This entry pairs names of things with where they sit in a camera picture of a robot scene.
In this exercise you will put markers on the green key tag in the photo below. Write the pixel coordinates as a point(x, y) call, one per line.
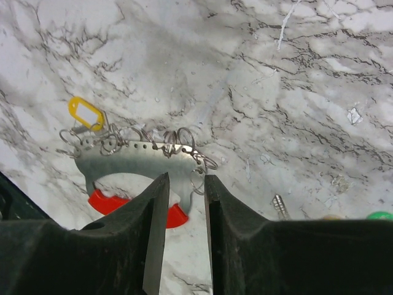
point(381, 215)

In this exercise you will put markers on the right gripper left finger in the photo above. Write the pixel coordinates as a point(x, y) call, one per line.
point(121, 253)

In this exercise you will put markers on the yellow key tag with key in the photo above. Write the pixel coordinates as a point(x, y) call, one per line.
point(283, 213)

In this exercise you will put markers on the metal key holder red handle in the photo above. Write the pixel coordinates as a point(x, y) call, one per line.
point(110, 153)

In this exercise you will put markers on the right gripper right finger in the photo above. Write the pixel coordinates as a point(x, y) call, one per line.
point(250, 254)

